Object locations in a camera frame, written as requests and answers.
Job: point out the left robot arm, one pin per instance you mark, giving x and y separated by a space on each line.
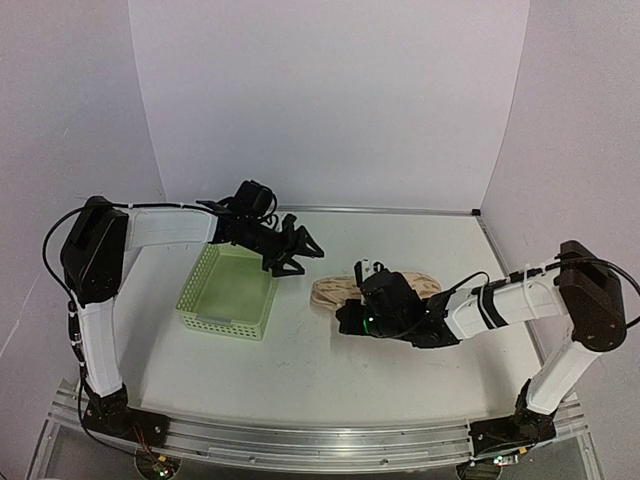
92 259

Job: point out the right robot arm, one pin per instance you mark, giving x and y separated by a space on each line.
574 284

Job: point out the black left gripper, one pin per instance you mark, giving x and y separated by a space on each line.
293 246

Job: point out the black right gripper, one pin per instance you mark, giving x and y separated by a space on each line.
350 321

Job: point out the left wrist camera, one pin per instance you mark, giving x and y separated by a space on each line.
253 200

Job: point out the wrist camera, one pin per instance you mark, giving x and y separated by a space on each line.
253 200
387 294

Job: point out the floral mesh laundry bag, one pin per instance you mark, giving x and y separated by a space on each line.
332 292

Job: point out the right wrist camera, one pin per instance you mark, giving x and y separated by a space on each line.
387 294

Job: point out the green perforated plastic basket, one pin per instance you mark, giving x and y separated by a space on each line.
227 293

